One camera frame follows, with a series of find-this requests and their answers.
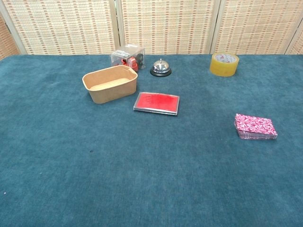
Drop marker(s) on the pink patterned card deck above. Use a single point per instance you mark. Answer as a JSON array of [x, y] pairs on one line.
[[254, 124]]

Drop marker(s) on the red ink pad clear case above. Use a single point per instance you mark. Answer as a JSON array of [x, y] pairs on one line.
[[156, 101]]

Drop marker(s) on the brown kraft paper box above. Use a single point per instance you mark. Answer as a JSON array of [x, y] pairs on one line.
[[113, 94]]

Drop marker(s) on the silver call bell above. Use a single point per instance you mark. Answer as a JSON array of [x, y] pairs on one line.
[[160, 67]]

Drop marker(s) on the blue velvet table cloth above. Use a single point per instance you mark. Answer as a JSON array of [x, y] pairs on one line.
[[142, 165]]

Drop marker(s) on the clear plastic box red parts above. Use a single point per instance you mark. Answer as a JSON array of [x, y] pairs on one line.
[[125, 53]]

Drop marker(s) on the yellow packing tape roll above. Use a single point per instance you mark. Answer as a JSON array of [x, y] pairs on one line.
[[223, 69]]

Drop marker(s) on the woven bamboo screen panel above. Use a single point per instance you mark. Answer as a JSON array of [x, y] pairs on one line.
[[255, 26], [298, 47], [7, 42], [64, 26], [168, 26]]

